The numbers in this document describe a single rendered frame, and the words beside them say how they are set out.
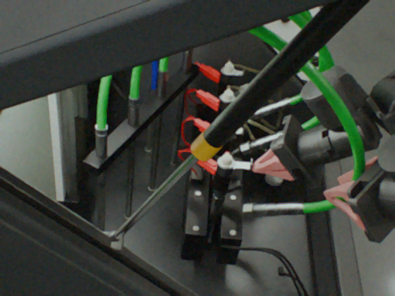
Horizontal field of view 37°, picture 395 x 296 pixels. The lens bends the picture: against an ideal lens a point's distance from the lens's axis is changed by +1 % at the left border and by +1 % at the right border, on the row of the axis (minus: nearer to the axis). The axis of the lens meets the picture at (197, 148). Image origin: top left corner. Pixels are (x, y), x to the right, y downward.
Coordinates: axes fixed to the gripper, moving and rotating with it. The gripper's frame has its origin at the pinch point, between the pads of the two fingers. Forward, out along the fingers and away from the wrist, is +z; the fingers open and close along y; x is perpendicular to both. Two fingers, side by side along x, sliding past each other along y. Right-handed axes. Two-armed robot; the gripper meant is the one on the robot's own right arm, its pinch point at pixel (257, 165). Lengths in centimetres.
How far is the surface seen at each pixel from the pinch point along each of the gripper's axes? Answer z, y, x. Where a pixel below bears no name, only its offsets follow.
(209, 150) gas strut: -24.2, 26.9, 33.8
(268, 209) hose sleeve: -5.0, -0.2, 10.7
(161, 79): 12.4, 16.6, -10.3
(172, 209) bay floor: 30.7, -9.2, -7.6
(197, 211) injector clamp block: 15.0, -3.5, 2.3
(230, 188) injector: 6.0, -1.4, 1.7
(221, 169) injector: 4.0, 3.5, 2.6
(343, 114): -23.2, 10.8, 10.7
